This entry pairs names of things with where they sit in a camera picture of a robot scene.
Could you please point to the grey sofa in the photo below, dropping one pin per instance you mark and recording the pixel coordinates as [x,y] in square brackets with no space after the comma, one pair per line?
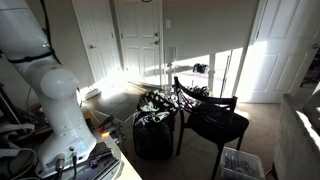
[296,143]

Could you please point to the white closet door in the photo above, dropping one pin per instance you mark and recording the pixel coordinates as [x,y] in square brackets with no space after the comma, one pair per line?
[96,43]

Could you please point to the wooden table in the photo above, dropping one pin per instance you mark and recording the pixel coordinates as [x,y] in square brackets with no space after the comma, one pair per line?
[128,166]

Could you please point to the dark sneaker pair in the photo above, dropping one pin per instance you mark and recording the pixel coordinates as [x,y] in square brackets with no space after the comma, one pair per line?
[199,90]

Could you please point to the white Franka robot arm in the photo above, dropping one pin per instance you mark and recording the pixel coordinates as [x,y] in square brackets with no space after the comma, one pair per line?
[60,106]

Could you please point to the white open panel door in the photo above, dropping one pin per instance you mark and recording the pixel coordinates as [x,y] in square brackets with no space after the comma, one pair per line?
[276,56]

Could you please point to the black clothing garment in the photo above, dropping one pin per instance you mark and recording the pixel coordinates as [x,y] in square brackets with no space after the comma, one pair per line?
[156,101]

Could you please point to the clear plastic storage box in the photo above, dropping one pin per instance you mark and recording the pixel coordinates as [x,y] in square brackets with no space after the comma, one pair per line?
[241,165]

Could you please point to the black mesh laundry bag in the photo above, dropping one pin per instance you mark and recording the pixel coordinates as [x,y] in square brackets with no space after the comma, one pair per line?
[153,140]

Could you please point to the white closed panel door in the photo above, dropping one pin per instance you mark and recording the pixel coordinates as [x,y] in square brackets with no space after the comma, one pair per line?
[140,40]

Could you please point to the black shoe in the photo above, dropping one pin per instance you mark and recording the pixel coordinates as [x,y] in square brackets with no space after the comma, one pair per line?
[204,68]
[196,68]

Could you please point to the black mounting plate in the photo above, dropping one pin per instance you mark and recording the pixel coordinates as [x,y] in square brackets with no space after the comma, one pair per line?
[100,163]

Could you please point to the black chair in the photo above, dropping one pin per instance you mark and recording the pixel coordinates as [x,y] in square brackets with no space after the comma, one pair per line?
[216,123]

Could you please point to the white light switch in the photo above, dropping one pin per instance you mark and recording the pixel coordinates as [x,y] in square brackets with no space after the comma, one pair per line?
[168,23]

